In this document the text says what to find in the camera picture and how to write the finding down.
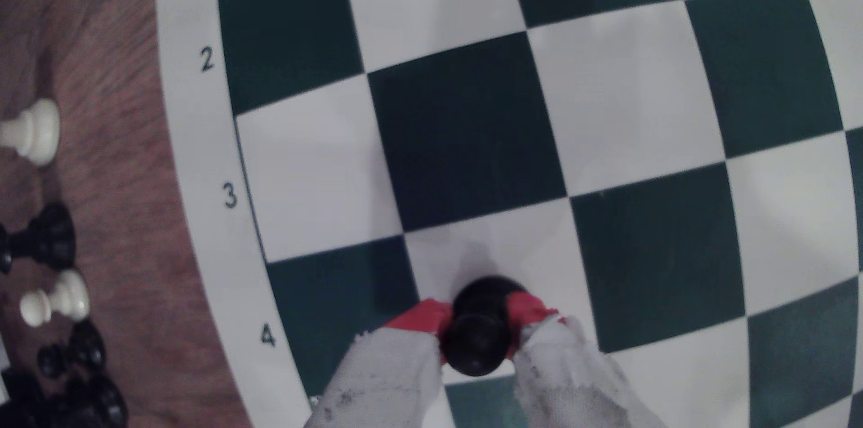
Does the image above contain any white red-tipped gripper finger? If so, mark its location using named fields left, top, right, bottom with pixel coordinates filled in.
left=506, top=293, right=668, bottom=428
left=303, top=300, right=453, bottom=428

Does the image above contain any black pawn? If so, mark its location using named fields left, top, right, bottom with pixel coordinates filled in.
left=438, top=276, right=530, bottom=377
left=0, top=204, right=76, bottom=274
left=37, top=320, right=107, bottom=378

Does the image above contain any green and white chess mat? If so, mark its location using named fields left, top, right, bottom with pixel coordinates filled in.
left=155, top=0, right=863, bottom=428

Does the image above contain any black pieces bottom corner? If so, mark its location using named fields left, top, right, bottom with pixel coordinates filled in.
left=50, top=374, right=129, bottom=428

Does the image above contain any white pawn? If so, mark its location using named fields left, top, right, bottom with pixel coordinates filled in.
left=0, top=99, right=62, bottom=167
left=19, top=271, right=90, bottom=328

